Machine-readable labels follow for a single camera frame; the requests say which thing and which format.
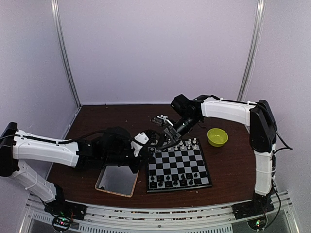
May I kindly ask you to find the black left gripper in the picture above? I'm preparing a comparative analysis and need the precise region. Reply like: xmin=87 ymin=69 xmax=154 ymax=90
xmin=103 ymin=141 xmax=155 ymax=174

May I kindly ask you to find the black and grey chessboard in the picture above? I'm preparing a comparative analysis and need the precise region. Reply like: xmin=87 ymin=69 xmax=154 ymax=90
xmin=146 ymin=138 xmax=212 ymax=193

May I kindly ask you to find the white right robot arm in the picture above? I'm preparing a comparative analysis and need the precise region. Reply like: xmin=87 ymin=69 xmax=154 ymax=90
xmin=162 ymin=95 xmax=280 ymax=215

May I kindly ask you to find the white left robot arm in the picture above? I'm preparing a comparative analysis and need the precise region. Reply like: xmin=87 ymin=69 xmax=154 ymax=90
xmin=0 ymin=122 xmax=156 ymax=216

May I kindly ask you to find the metal tray with wood rim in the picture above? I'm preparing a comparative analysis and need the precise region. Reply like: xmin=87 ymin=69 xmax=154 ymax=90
xmin=95 ymin=166 xmax=139 ymax=198

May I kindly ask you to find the green bowl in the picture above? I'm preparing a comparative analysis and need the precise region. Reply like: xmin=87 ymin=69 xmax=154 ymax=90
xmin=207 ymin=128 xmax=229 ymax=147

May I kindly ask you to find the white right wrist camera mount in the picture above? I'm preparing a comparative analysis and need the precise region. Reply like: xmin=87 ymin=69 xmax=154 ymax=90
xmin=151 ymin=115 xmax=173 ymax=127

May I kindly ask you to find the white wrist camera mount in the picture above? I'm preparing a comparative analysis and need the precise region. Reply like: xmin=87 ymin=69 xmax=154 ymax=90
xmin=151 ymin=115 xmax=173 ymax=127
xmin=131 ymin=132 xmax=149 ymax=157

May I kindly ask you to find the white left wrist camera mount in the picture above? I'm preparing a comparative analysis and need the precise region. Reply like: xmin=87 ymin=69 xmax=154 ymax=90
xmin=131 ymin=132 xmax=149 ymax=157

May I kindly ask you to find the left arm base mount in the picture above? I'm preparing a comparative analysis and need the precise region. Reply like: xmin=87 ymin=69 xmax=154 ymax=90
xmin=43 ymin=202 xmax=87 ymax=232

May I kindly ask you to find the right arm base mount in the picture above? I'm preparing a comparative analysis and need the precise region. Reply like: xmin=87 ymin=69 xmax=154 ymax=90
xmin=232 ymin=201 xmax=274 ymax=231

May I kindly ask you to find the aluminium front rail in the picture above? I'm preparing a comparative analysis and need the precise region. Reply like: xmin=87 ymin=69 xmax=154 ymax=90
xmin=17 ymin=192 xmax=302 ymax=233

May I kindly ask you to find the right aluminium frame post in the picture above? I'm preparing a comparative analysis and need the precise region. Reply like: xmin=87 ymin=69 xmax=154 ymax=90
xmin=237 ymin=0 xmax=266 ymax=101

